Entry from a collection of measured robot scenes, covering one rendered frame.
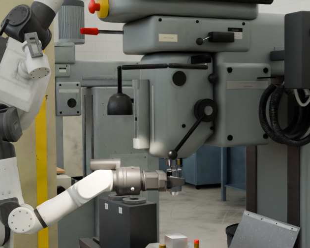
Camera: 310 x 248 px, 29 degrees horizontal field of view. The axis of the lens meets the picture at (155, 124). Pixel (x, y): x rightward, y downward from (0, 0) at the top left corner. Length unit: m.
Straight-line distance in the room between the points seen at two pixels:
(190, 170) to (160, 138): 7.55
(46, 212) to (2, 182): 0.16
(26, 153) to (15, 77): 1.59
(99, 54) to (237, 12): 9.55
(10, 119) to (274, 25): 0.86
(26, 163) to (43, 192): 0.20
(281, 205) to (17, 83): 0.95
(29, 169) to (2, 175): 1.69
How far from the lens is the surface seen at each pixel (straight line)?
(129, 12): 1.68
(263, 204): 2.11
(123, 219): 2.16
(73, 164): 10.27
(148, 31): 1.71
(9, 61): 1.93
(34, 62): 1.83
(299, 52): 1.64
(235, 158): 9.38
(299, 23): 1.65
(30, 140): 3.46
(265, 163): 2.07
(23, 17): 2.03
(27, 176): 3.48
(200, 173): 9.18
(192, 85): 1.76
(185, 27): 1.73
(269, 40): 1.90
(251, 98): 1.84
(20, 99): 1.87
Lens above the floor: 1.51
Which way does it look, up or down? 3 degrees down
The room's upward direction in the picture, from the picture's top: 1 degrees counter-clockwise
